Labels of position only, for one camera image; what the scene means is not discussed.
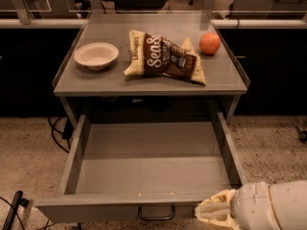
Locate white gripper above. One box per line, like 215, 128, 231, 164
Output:
195, 182, 271, 230

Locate grey top drawer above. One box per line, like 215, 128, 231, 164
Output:
35, 113, 247, 222

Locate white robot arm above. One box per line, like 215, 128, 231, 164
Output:
195, 180, 307, 230

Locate grey drawer cabinet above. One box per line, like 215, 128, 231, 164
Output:
54, 12, 249, 124

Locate black caster wheel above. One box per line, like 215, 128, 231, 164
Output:
295, 126, 307, 142

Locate orange fruit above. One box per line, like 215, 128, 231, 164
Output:
200, 33, 221, 55

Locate brown chip bag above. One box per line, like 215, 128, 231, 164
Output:
124, 30, 205, 84

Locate white paper bowl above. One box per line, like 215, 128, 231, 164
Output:
74, 42, 119, 71

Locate black stand foot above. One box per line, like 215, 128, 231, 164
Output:
0, 191, 30, 230

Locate black floor cable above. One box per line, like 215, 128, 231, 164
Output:
47, 116, 72, 154

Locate white horizontal rail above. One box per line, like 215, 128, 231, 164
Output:
0, 19, 307, 29

